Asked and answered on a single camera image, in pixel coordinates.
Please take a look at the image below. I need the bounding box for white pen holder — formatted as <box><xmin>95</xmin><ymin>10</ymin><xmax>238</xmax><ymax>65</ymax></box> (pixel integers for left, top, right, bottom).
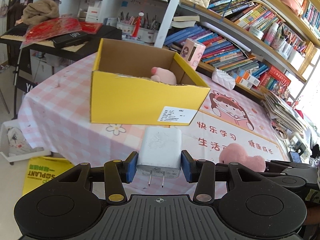
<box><xmin>137</xmin><ymin>28</ymin><xmax>158</xmax><ymax>44</ymax></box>

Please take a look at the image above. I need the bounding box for black rectangular case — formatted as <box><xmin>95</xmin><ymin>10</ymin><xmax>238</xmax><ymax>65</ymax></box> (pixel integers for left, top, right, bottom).
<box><xmin>52</xmin><ymin>31</ymin><xmax>90</xmax><ymax>49</ymax></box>

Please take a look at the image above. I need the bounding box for white charger plug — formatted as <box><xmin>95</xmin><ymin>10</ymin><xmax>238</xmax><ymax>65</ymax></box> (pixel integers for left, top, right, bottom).
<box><xmin>136</xmin><ymin>126</ymin><xmax>182</xmax><ymax>186</ymax></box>

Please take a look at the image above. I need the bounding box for small pink plush toy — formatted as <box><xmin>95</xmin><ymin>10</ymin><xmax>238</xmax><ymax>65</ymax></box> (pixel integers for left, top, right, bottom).
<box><xmin>219</xmin><ymin>143</ymin><xmax>266</xmax><ymax>172</ymax></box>

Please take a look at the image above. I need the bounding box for brown folded towel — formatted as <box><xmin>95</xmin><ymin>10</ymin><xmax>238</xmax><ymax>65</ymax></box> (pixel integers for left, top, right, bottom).
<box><xmin>21</xmin><ymin>0</ymin><xmax>60</xmax><ymax>25</ymax></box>

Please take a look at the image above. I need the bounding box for white power strip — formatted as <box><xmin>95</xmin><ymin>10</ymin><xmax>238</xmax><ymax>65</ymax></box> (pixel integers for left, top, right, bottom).
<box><xmin>289</xmin><ymin>133</ymin><xmax>309</xmax><ymax>152</ymax></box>

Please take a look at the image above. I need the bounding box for white quilted pouch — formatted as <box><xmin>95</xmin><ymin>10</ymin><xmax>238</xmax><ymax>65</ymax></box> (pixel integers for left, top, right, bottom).
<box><xmin>212</xmin><ymin>68</ymin><xmax>236</xmax><ymax>90</ymax></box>

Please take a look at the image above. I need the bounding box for red plastic bag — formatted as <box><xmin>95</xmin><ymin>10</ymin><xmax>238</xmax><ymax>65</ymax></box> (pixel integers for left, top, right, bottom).
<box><xmin>21</xmin><ymin>17</ymin><xmax>83</xmax><ymax>48</ymax></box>

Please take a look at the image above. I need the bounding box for yellow cardboard box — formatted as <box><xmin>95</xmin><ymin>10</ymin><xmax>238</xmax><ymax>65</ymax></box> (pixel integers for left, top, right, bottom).
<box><xmin>90</xmin><ymin>38</ymin><xmax>210</xmax><ymax>126</ymax></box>

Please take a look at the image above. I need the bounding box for pink cylindrical humidifier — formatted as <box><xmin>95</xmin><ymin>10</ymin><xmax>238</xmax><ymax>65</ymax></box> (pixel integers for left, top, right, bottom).
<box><xmin>180</xmin><ymin>38</ymin><xmax>206</xmax><ymax>70</ymax></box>

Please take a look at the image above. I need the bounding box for black keyboard piano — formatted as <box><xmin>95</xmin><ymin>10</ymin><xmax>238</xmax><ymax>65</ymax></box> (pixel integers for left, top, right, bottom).
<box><xmin>0</xmin><ymin>23</ymin><xmax>123</xmax><ymax>62</ymax></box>

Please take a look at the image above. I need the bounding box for red tassel ornament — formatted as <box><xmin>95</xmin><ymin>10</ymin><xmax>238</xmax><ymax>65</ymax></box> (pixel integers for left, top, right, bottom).
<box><xmin>132</xmin><ymin>11</ymin><xmax>144</xmax><ymax>37</ymax></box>

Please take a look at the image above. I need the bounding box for red dictionary book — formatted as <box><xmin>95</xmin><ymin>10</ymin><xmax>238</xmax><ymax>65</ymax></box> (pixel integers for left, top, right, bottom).
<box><xmin>267</xmin><ymin>65</ymin><xmax>291</xmax><ymax>86</ymax></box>

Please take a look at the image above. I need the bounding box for yellow green shopping bag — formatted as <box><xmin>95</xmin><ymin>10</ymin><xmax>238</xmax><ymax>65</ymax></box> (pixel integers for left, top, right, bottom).
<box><xmin>22</xmin><ymin>157</ymin><xmax>74</xmax><ymax>195</ymax></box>

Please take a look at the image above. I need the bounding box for pink cartoon desk mat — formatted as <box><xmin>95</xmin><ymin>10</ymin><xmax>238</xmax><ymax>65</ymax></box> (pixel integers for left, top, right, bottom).
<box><xmin>17</xmin><ymin>52</ymin><xmax>291</xmax><ymax>198</ymax></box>

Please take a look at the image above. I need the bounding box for pink plush pig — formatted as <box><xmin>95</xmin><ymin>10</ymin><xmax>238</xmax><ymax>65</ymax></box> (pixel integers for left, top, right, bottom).
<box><xmin>151</xmin><ymin>67</ymin><xmax>177</xmax><ymax>85</ymax></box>

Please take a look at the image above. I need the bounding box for black smartphone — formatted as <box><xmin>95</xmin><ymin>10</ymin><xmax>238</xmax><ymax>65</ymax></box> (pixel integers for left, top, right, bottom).
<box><xmin>289</xmin><ymin>151</ymin><xmax>302</xmax><ymax>163</ymax></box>

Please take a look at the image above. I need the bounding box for stack of papers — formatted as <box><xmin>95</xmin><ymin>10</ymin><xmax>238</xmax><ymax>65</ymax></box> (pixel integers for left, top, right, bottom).
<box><xmin>261</xmin><ymin>91</ymin><xmax>308</xmax><ymax>138</ymax></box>

